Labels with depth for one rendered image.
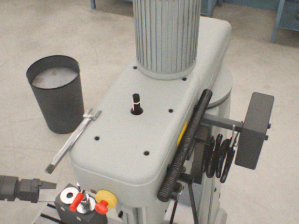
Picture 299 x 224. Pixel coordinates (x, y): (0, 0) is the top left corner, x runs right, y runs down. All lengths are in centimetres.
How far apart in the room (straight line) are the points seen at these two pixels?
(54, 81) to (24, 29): 196
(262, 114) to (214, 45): 40
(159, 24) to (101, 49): 360
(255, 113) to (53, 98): 225
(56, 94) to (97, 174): 231
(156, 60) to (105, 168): 38
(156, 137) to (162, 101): 15
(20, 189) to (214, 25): 104
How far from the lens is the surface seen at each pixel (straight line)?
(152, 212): 132
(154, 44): 109
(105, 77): 419
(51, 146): 358
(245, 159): 139
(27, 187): 138
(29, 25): 536
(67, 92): 326
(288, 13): 505
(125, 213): 130
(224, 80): 170
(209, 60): 149
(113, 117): 105
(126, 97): 111
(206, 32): 164
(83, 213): 179
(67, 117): 347
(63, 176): 333
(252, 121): 130
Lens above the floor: 264
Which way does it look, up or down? 45 degrees down
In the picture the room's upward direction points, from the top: 2 degrees counter-clockwise
